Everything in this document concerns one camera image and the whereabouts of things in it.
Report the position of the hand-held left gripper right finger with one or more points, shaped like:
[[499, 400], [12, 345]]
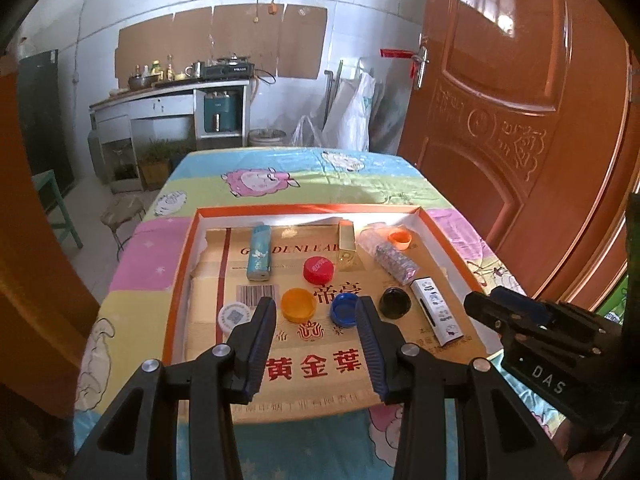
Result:
[[372, 355]]

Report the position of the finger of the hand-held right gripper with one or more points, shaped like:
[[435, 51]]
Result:
[[482, 310], [525, 307]]

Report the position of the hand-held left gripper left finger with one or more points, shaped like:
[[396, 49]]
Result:
[[255, 355]]

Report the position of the white bottle cap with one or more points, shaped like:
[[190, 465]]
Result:
[[232, 316]]

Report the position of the white cartoon print box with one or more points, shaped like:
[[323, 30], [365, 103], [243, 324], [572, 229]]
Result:
[[436, 310]]

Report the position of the blue bottle cap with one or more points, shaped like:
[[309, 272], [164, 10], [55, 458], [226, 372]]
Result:
[[344, 309]]

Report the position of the black bottle cap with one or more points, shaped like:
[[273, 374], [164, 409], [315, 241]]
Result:
[[394, 303]]

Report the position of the orange bottle cap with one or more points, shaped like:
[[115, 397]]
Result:
[[299, 305], [400, 239]]

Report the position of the red bottle cap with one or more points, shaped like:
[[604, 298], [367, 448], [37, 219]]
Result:
[[318, 269]]

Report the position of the light blue rectangular box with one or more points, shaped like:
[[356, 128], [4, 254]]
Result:
[[259, 252]]

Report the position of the gold rectangular box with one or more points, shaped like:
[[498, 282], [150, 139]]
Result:
[[346, 245]]

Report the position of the shallow white orange-rimmed box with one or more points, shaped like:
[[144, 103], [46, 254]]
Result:
[[186, 260]]

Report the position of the carved wooden door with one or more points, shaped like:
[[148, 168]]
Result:
[[500, 135]]

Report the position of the cartoon printed blanket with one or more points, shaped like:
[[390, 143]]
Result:
[[280, 160]]

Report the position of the round stool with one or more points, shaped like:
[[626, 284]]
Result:
[[124, 207]]

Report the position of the planter with green plants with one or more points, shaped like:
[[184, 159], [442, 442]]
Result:
[[160, 165]]

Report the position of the round basin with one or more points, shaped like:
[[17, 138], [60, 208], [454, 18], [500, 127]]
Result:
[[267, 137]]

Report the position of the clear plastic bag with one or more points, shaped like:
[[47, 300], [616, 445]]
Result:
[[306, 132]]

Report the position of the white woven sack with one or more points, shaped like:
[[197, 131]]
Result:
[[352, 110]]

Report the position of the green kitchen appliance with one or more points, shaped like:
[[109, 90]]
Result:
[[221, 110]]

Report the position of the green chair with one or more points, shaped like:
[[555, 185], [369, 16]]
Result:
[[50, 195]]

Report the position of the grey bent pipe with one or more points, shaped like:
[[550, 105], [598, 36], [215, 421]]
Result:
[[328, 97]]

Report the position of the white kitchen counter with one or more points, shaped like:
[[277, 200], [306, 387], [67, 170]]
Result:
[[160, 105]]

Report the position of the red paper strip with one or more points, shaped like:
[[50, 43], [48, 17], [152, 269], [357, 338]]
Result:
[[397, 54]]

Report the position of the black gas stove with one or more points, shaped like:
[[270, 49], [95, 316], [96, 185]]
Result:
[[229, 70]]

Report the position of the metal kettle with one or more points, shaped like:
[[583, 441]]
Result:
[[194, 70]]

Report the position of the metal pot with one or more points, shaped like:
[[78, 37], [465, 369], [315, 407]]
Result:
[[143, 81]]

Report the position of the glass oil bottle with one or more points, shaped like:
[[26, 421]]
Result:
[[170, 67]]

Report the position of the dark green cabinet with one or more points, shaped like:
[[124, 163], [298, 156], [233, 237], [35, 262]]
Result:
[[45, 120]]

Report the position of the cardboard wall covering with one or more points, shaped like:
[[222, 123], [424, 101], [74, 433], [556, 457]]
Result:
[[225, 35]]

